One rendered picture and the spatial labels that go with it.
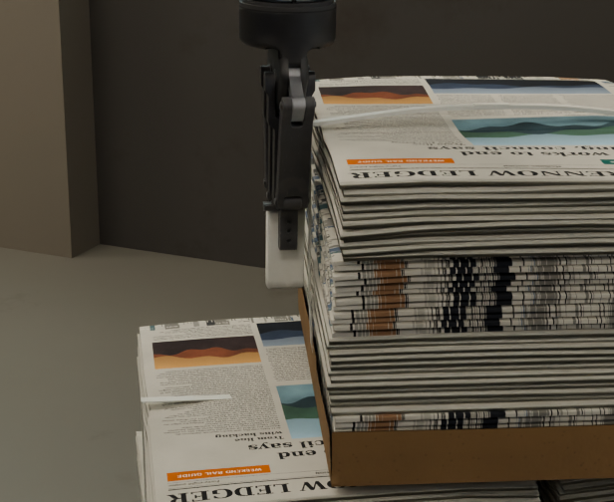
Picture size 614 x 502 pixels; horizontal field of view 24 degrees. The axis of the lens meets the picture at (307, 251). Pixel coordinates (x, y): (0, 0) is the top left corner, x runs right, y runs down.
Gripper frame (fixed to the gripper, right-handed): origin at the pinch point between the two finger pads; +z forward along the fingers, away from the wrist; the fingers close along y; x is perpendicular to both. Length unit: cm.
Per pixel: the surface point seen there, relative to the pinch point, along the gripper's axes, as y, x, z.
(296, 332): 13.3, -3.1, 12.7
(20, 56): 306, 31, 38
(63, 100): 298, 20, 49
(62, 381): 205, 22, 96
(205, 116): 290, -20, 53
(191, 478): -14.5, 8.9, 13.2
